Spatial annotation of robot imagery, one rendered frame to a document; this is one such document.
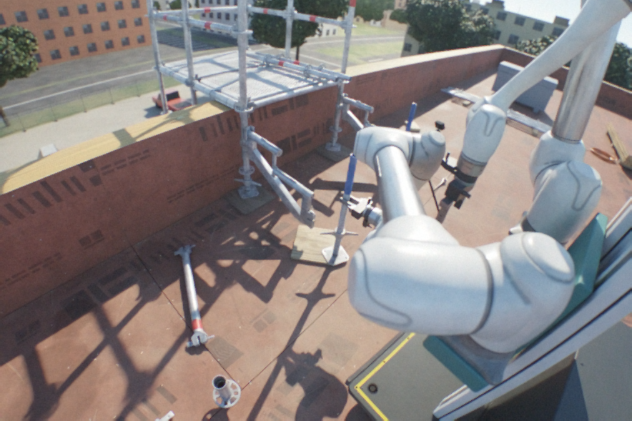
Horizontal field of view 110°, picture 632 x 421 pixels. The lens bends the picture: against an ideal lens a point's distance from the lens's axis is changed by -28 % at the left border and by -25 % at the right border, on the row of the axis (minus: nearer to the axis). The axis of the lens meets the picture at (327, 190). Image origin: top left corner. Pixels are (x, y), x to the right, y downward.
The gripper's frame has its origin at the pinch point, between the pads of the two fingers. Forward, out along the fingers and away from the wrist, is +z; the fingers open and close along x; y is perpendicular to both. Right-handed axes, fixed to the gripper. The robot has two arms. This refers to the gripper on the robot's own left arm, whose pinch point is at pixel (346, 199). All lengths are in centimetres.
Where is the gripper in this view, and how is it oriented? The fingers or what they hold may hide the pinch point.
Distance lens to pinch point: 161.0
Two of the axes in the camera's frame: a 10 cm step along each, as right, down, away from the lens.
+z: -7.6, -4.6, 4.6
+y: 1.1, -7.8, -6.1
